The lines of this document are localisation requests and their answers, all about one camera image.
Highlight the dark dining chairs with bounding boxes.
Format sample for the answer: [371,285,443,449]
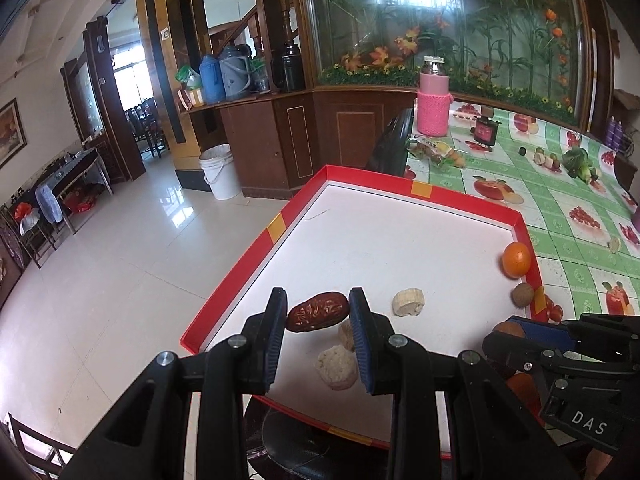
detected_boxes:
[125,100,168,158]

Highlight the blue cloth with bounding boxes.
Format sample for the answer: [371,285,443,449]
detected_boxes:
[36,182,63,223]

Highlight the blue thermos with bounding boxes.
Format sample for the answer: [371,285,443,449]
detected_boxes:
[199,54,227,103]

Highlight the glass screen with flowers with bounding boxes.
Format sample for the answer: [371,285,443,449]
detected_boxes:
[300,0,591,126]

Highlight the grey-blue kettle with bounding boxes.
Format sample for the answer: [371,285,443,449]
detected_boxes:
[220,46,253,100]

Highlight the dark wooden chair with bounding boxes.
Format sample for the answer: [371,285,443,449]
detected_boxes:
[0,412,76,480]

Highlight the clear snack bag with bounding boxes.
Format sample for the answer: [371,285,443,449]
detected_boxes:
[407,136,466,168]

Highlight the wooden staircase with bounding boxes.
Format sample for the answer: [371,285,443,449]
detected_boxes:
[207,0,301,61]

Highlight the green bok choy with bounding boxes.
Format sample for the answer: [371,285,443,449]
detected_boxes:
[562,146,601,181]

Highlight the red tray with white base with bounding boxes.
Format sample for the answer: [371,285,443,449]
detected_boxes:
[181,164,543,461]

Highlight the small purple bottles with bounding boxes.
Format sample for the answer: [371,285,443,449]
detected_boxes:
[605,116,625,148]

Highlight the dark perfume bottle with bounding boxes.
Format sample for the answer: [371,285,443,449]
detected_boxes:
[472,107,497,147]

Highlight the brown kiwi fruit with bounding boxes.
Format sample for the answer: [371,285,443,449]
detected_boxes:
[510,282,536,307]

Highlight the beige steamed bun piece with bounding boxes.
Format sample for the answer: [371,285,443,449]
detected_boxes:
[315,345,358,391]

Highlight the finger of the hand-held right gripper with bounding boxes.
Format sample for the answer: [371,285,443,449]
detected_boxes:
[510,315,583,343]
[482,332,556,378]

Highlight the brown wooden cabinet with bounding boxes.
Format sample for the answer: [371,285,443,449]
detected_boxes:
[175,87,421,201]

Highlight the green fruit-print tablecloth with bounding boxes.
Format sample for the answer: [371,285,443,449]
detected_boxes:
[400,100,640,321]

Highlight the framed wall picture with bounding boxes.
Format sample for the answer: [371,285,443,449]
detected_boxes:
[0,97,27,170]

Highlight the black round stool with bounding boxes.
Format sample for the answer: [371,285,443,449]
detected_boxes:
[242,395,401,480]

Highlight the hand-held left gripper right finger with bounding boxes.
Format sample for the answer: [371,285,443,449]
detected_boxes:
[348,287,566,480]

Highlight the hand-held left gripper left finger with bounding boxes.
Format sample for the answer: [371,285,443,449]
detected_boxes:
[60,287,290,480]

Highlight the white plastic bucket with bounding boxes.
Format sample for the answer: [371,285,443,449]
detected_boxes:
[199,144,243,201]

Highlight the black chair back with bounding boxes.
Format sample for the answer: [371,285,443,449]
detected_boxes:
[367,107,416,177]

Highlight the bottle with pink knitted sleeve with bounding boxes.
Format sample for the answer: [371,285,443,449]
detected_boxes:
[417,55,453,137]

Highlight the dark side table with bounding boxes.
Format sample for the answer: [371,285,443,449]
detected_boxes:
[37,147,113,236]

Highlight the cream banana piece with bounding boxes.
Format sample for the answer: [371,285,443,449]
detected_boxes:
[391,287,426,318]
[337,320,356,353]

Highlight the orange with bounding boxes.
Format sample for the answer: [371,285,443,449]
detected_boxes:
[501,241,532,278]
[505,372,543,413]

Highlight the green plastic bag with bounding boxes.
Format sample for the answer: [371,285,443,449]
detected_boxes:
[175,65,203,92]

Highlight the black thermos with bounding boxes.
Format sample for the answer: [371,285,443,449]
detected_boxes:
[277,42,306,92]

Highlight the red date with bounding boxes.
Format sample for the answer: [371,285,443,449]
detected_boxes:
[286,291,349,333]

